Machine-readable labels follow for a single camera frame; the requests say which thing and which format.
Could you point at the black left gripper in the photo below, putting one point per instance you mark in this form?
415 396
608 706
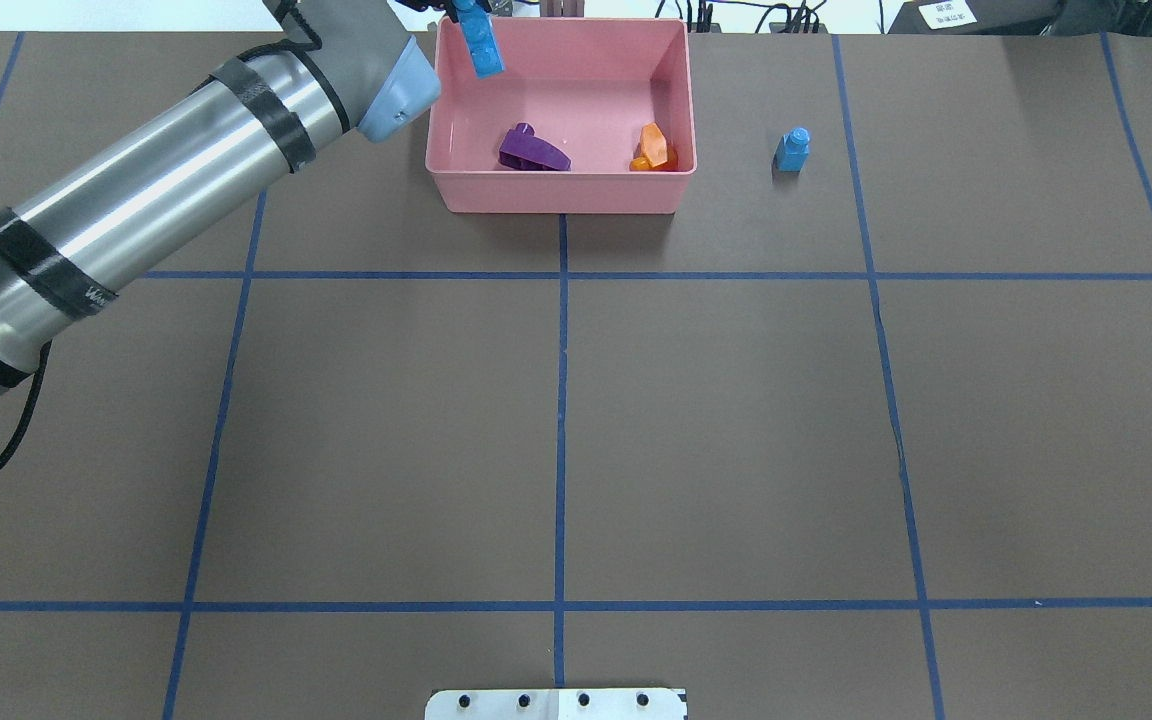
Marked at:
439 7

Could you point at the long blue studded block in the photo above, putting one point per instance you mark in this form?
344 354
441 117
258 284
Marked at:
475 19

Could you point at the purple curved toy block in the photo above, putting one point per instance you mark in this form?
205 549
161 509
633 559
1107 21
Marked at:
521 149

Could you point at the orange toy block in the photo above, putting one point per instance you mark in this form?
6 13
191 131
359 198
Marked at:
654 152

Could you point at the small blue toy block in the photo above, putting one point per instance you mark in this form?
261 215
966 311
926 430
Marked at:
793 151

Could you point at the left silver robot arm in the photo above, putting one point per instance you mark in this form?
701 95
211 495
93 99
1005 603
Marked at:
67 253

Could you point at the pink plastic box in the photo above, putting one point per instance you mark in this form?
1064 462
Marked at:
587 85

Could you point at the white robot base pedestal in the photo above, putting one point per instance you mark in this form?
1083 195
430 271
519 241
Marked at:
559 703

